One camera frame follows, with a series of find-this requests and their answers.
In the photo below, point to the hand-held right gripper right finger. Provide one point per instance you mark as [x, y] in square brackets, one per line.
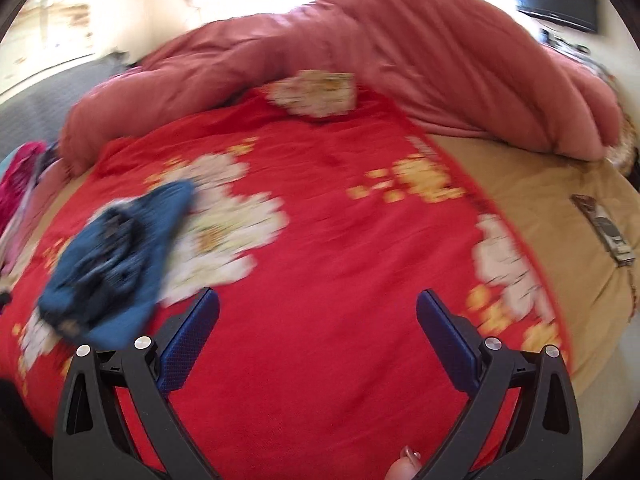
[445, 340]

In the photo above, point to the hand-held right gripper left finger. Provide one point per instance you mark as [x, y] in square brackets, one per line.
[190, 340]

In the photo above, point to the blue pants with white lace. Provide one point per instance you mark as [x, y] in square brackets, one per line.
[115, 260]

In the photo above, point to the person's right hand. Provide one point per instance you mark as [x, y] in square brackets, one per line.
[400, 470]

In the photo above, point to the red floral blanket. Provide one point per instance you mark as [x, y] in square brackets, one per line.
[325, 235]

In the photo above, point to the beige bed sheet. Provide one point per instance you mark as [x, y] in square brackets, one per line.
[540, 200]

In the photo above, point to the dark remote control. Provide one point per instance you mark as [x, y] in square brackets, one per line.
[602, 230]

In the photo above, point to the pink pillow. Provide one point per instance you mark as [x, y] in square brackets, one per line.
[42, 195]

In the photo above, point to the magenta floral pillow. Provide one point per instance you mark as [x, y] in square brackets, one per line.
[20, 180]

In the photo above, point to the grey quilted headboard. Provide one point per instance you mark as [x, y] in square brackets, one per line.
[45, 100]

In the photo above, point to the pink quilt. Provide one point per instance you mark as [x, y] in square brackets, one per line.
[400, 60]

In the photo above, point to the blossom wall painting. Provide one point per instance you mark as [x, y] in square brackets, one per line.
[50, 20]

